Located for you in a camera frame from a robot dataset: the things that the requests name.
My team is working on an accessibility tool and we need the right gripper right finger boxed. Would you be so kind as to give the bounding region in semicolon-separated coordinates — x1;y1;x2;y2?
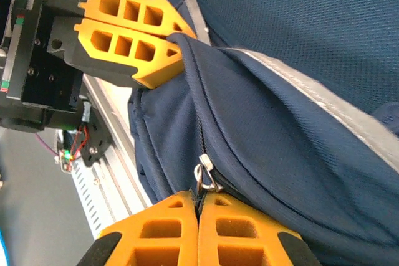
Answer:
198;192;322;266

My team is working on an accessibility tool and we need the aluminium frame rail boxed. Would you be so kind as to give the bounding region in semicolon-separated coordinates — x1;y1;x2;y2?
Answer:
82;75;153;214

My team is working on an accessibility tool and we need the perforated cable duct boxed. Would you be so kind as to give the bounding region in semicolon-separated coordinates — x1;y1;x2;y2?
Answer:
70;163;125;240

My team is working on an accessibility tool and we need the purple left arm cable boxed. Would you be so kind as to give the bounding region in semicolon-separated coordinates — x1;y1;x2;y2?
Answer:
34;133;62;158

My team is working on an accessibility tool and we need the navy blue backpack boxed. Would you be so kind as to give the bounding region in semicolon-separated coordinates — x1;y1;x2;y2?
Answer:
127;0;399;266

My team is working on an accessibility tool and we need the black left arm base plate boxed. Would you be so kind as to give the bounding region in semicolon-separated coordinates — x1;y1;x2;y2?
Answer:
77;121;110;168

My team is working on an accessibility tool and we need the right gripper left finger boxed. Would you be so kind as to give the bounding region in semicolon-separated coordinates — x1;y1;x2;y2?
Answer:
77;191;200;266

